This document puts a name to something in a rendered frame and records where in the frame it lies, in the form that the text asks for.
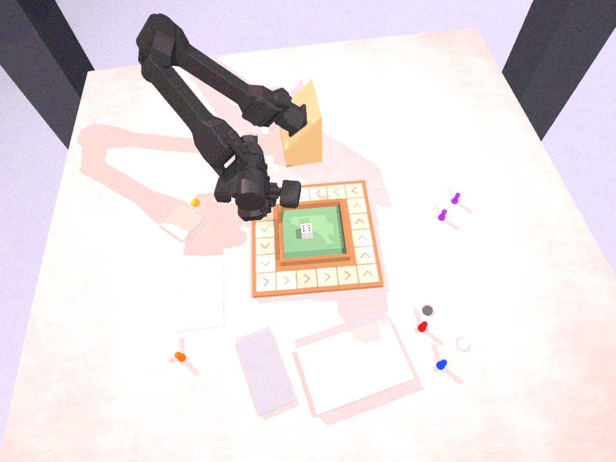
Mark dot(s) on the white die with black pips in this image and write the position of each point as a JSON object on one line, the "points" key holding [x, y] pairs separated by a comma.
{"points": [[306, 230]]}

